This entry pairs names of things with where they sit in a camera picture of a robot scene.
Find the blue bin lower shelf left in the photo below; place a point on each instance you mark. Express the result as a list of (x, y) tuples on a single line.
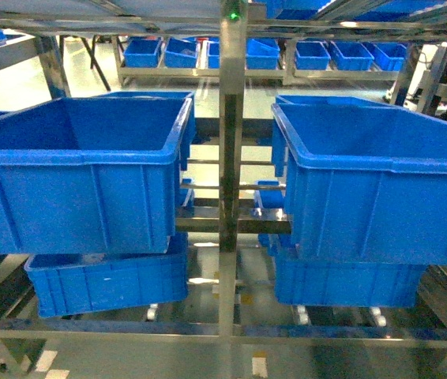
[(91, 175)]

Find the blue bin shelf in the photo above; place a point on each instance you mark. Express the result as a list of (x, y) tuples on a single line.
[(91, 175), (363, 184)]

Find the blue bin lower shelf right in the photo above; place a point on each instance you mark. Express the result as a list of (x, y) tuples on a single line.
[(363, 184)]

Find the stainless steel flow rack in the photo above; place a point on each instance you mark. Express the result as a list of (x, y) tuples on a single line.
[(234, 21)]

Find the blue bin bottom right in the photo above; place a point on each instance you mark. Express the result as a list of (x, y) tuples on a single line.
[(302, 283)]

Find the blue bin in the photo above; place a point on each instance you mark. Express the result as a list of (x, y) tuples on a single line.
[(67, 284), (302, 283)]

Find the blue bin bottom left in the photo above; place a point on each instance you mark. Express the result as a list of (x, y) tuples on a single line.
[(67, 284)]

